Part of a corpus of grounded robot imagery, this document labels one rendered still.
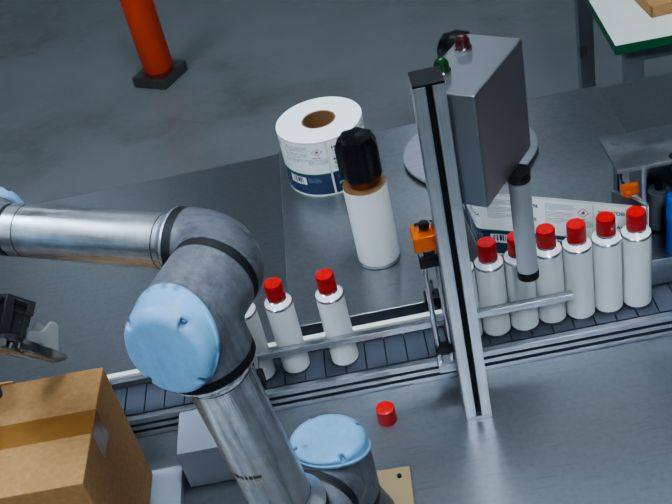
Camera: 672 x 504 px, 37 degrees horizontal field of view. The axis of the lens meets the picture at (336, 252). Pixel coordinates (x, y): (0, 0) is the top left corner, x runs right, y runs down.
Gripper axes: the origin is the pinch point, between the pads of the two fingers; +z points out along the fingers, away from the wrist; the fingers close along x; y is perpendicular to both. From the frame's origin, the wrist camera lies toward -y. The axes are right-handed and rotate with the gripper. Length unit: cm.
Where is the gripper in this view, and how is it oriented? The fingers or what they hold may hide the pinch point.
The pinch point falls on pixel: (57, 360)
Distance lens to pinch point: 167.5
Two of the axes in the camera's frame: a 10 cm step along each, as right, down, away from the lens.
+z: 5.9, 2.9, 7.5
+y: 1.2, -9.5, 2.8
